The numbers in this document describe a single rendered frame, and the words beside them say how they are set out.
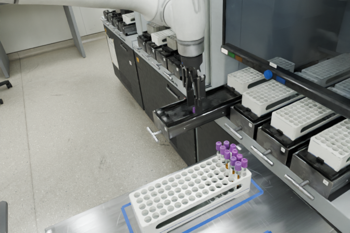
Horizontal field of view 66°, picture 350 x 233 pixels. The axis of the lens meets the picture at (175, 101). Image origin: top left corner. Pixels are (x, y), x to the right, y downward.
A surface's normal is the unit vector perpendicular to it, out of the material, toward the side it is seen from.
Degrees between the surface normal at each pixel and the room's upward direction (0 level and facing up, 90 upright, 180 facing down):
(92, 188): 0
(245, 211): 0
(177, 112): 0
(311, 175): 90
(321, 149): 90
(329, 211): 90
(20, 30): 90
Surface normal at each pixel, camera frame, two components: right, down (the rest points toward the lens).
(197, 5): 0.51, 0.29
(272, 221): -0.08, -0.83
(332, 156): -0.88, 0.32
